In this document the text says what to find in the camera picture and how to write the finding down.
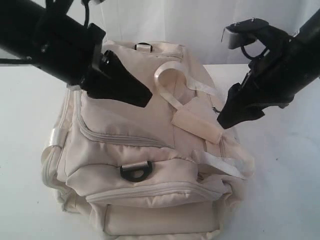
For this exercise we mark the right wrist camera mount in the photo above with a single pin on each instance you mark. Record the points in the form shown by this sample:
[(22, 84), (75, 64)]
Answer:
[(243, 33)]

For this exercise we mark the cream fabric duffel bag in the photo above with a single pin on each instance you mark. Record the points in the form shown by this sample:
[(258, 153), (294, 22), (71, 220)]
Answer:
[(167, 171)]

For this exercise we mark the white backdrop curtain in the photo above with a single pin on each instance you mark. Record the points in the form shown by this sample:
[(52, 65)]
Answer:
[(196, 24)]

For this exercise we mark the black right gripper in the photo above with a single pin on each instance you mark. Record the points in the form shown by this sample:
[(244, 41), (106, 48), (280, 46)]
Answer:
[(273, 80)]

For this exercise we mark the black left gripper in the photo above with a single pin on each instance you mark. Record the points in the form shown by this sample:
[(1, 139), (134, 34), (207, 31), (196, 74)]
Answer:
[(71, 52)]

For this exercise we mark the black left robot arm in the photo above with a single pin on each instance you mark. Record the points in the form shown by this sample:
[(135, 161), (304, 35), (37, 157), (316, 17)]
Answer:
[(18, 28)]

